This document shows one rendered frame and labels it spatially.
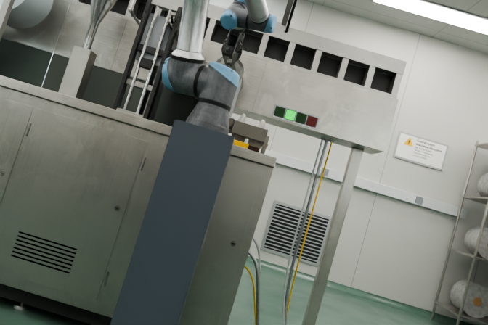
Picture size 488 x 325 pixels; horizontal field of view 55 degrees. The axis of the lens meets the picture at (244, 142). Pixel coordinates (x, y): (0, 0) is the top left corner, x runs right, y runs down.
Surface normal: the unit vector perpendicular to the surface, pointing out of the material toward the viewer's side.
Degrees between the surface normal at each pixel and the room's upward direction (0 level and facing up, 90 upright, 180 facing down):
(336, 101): 90
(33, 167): 90
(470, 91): 90
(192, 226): 90
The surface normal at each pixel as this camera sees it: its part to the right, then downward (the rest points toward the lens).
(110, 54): 0.00, -0.08
